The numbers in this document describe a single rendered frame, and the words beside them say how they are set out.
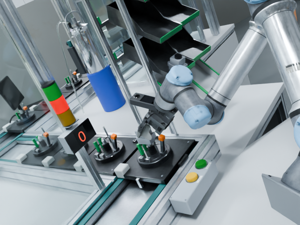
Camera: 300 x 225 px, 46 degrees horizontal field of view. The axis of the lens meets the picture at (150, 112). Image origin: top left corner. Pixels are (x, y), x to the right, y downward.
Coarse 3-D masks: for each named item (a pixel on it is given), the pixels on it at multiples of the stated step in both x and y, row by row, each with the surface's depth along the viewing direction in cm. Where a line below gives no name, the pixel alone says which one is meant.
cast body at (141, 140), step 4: (136, 132) 133; (152, 132) 134; (136, 136) 138; (140, 136) 133; (152, 136) 133; (140, 140) 135; (144, 140) 133; (148, 140) 132; (152, 140) 133; (148, 144) 133
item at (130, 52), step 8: (128, 40) 150; (144, 40) 158; (128, 48) 148; (144, 48) 157; (152, 48) 156; (160, 48) 154; (168, 48) 150; (128, 56) 151; (136, 56) 147; (152, 56) 152; (160, 56) 152; (168, 56) 151; (152, 64) 143; (160, 64) 147; (192, 64) 143; (160, 72) 142; (168, 72) 143
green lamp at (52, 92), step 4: (52, 84) 115; (56, 84) 116; (44, 88) 115; (48, 88) 114; (52, 88) 115; (56, 88) 116; (44, 92) 116; (48, 92) 115; (52, 92) 115; (56, 92) 116; (60, 92) 117; (48, 96) 116; (52, 96) 116; (56, 96) 116; (60, 96) 117; (52, 100) 116
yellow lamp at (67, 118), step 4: (64, 112) 118; (68, 112) 119; (60, 116) 119; (64, 116) 119; (68, 116) 119; (72, 116) 121; (60, 120) 120; (64, 120) 119; (68, 120) 120; (72, 120) 120; (64, 124) 120; (68, 124) 120
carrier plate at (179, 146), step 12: (180, 144) 140; (192, 144) 138; (132, 156) 146; (180, 156) 132; (132, 168) 138; (144, 168) 134; (156, 168) 131; (168, 168) 128; (144, 180) 130; (156, 180) 126
